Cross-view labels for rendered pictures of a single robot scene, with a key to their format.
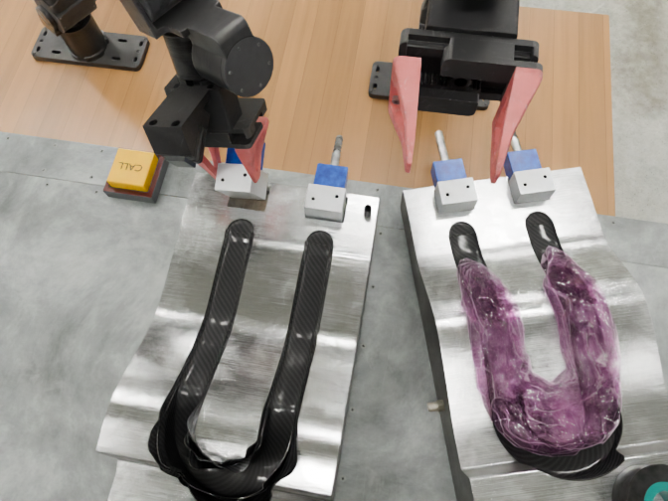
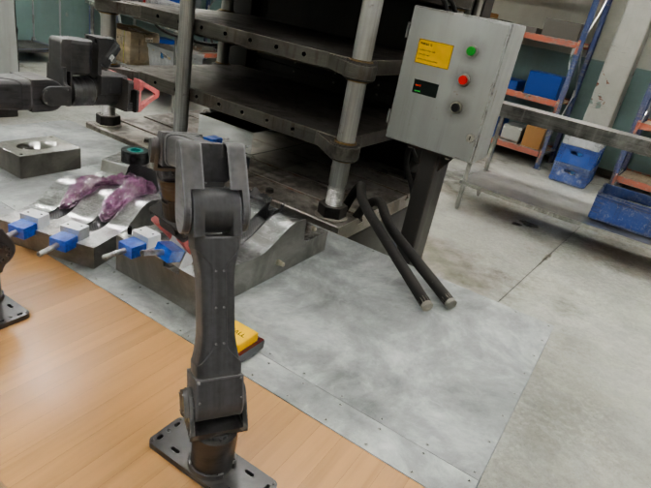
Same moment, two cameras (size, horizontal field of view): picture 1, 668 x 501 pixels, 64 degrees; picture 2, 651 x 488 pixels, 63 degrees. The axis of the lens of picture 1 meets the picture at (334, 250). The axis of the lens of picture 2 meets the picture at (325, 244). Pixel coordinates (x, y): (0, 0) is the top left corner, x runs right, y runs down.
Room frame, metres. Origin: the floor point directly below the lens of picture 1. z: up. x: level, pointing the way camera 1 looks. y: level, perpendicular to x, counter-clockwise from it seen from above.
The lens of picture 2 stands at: (1.24, 0.63, 1.46)
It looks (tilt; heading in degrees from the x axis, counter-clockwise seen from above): 25 degrees down; 194
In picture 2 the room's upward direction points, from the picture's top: 11 degrees clockwise
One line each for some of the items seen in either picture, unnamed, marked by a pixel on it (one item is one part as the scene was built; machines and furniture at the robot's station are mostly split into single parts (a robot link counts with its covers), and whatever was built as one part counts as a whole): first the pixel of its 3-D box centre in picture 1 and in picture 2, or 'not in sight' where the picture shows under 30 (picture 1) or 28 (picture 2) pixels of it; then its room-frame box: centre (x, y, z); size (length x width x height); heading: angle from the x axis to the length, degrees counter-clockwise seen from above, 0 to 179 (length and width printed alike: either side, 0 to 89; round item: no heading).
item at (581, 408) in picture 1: (543, 341); (113, 186); (0.11, -0.24, 0.90); 0.26 x 0.18 x 0.08; 3
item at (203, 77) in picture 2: not in sight; (273, 113); (-0.89, -0.22, 0.96); 1.29 x 0.83 x 0.18; 75
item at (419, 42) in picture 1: (464, 44); (104, 90); (0.30, -0.12, 1.20); 0.10 x 0.07 x 0.07; 76
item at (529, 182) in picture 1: (520, 161); (19, 230); (0.38, -0.28, 0.86); 0.13 x 0.05 x 0.05; 3
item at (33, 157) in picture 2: not in sight; (37, 156); (-0.07, -0.66, 0.84); 0.20 x 0.15 x 0.07; 165
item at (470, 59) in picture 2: not in sight; (409, 238); (-0.51, 0.50, 0.74); 0.31 x 0.22 x 1.47; 75
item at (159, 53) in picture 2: not in sight; (174, 62); (-4.48, -2.96, 0.42); 0.60 x 0.42 x 0.33; 65
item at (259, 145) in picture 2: not in sight; (264, 137); (-0.80, -0.21, 0.87); 0.50 x 0.27 x 0.17; 165
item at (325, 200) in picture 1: (331, 176); (128, 249); (0.36, -0.01, 0.89); 0.13 x 0.05 x 0.05; 165
